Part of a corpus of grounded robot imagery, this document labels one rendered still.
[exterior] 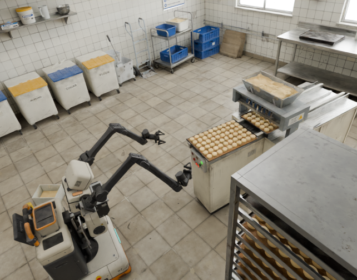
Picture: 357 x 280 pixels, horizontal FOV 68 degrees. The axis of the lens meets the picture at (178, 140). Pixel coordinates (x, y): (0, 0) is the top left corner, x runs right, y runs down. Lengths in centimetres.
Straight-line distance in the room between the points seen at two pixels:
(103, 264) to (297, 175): 204
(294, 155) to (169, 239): 209
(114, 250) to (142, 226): 54
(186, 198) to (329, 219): 246
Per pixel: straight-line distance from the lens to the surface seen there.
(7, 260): 355
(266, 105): 271
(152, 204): 331
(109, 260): 272
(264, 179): 106
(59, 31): 565
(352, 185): 114
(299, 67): 593
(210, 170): 256
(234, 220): 126
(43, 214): 241
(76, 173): 206
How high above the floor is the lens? 258
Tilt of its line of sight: 39 degrees down
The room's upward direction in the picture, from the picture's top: 6 degrees counter-clockwise
